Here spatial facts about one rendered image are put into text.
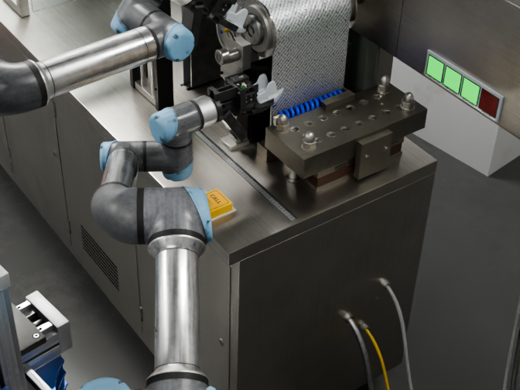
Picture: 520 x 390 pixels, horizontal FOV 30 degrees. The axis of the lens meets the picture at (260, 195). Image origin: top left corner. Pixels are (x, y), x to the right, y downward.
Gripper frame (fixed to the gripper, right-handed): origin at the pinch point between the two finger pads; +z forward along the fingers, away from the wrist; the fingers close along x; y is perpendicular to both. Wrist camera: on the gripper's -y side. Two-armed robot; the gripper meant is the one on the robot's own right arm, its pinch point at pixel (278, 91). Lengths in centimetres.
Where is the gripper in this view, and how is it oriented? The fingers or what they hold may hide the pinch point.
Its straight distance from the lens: 244.7
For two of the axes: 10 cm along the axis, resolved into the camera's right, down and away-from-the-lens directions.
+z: 8.2, -3.5, 4.6
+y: 0.3, -7.8, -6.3
